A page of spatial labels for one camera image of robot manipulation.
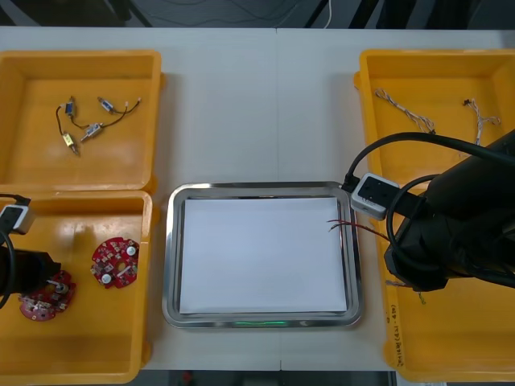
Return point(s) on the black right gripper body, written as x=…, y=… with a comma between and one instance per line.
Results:
x=422, y=253

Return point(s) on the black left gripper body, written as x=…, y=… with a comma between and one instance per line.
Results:
x=32, y=269

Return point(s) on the round red circuit board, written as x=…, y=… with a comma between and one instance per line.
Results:
x=114, y=255
x=40, y=309

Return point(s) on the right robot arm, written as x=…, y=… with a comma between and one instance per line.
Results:
x=483, y=193

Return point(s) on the yellow-orange plastic bin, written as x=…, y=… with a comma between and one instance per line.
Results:
x=462, y=342
x=426, y=104
x=80, y=342
x=36, y=169

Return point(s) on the white label metal solenoid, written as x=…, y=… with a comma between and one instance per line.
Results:
x=68, y=140
x=91, y=131

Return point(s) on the steel tray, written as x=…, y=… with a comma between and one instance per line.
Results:
x=171, y=257

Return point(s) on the white paper sheet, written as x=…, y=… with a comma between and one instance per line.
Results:
x=261, y=257

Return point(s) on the blue label metal solenoid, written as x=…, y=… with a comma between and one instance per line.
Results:
x=69, y=108
x=106, y=105

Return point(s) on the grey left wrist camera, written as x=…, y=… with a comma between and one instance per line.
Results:
x=14, y=219

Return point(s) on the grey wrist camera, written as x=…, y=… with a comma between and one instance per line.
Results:
x=14, y=219
x=372, y=195

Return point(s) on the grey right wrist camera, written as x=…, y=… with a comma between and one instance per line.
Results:
x=372, y=195

